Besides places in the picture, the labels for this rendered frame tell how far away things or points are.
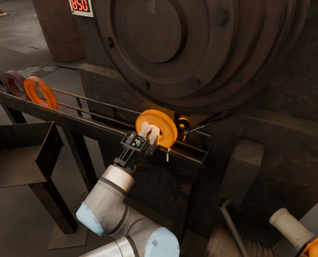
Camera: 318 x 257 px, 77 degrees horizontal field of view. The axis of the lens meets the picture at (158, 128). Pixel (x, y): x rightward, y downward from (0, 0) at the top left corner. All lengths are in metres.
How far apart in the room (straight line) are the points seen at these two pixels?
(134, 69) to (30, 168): 0.61
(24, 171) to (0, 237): 0.72
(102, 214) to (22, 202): 1.13
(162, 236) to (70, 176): 1.23
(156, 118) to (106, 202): 0.30
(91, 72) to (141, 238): 0.64
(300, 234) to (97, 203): 0.51
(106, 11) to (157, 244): 0.48
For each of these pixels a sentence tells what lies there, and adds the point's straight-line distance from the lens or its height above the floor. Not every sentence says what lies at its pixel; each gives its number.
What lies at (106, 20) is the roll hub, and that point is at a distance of 0.48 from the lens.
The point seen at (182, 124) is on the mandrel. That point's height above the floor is 0.75.
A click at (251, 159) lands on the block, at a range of 0.61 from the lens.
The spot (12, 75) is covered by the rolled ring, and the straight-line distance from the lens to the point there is 1.25.
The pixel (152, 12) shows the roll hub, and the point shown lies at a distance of 0.40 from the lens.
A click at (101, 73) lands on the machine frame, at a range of 0.84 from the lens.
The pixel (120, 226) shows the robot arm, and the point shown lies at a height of 0.68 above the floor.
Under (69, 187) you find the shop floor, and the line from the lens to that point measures 1.58.
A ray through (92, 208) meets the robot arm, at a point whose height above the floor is 0.74.
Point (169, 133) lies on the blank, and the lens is 0.68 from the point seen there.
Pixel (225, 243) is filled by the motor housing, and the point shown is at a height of 0.53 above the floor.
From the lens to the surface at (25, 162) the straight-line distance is 0.96.
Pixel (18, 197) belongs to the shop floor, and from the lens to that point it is 1.70.
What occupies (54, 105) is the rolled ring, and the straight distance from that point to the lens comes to 1.09.
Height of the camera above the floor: 1.22
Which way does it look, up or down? 41 degrees down
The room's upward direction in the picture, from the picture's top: straight up
